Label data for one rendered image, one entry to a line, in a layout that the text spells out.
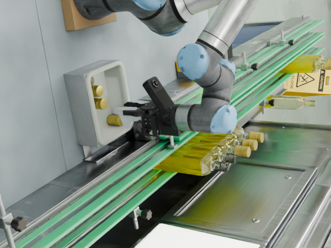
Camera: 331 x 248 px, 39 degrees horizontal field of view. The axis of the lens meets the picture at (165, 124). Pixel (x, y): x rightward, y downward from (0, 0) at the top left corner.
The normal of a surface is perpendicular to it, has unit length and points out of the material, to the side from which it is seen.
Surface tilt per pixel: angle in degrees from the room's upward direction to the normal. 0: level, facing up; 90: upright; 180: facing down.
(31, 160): 0
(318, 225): 90
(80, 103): 90
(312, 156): 91
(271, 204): 91
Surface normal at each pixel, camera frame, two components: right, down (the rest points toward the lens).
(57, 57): 0.84, 0.07
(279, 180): -0.14, -0.94
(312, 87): -0.27, -0.18
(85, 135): -0.53, 0.35
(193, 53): -0.48, -0.25
